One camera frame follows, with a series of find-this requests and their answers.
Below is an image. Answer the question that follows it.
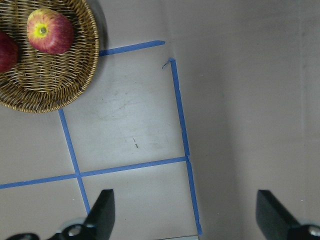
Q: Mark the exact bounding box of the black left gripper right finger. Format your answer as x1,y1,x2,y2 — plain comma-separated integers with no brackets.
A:
255,189,320,240

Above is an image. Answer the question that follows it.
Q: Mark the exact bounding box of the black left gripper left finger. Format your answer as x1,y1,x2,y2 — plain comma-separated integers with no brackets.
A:
53,189,115,240

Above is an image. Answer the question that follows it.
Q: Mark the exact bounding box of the red yellow striped apple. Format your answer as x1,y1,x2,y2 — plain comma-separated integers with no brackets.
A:
27,8,74,55

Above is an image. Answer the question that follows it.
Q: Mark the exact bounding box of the woven wicker basket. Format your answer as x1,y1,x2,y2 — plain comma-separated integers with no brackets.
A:
0,0,100,113

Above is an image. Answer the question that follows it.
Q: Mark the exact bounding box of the dark red apple in basket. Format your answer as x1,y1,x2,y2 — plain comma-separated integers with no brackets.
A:
0,30,19,73

